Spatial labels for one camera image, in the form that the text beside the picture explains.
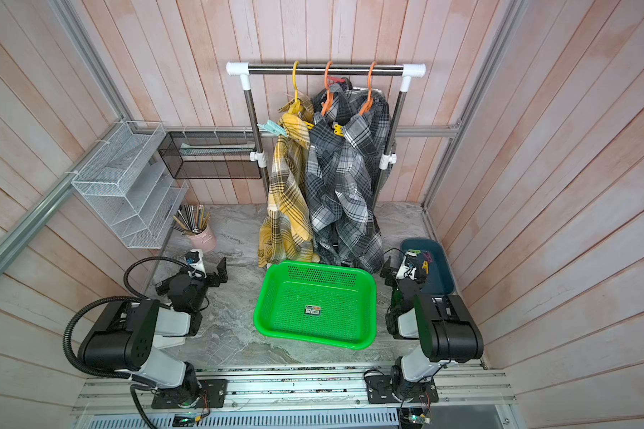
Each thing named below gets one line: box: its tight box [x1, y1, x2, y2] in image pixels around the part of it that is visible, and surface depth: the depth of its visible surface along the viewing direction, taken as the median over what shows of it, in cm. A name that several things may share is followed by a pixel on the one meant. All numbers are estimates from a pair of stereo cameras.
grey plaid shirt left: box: [305, 112, 355, 258], surface depth 70 cm
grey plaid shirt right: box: [308, 72, 391, 274], surface depth 70 cm
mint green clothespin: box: [255, 119, 288, 137], surface depth 58 cm
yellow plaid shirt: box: [257, 96, 320, 269], surface depth 67 cm
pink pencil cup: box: [170, 203, 217, 253], surface depth 101 cm
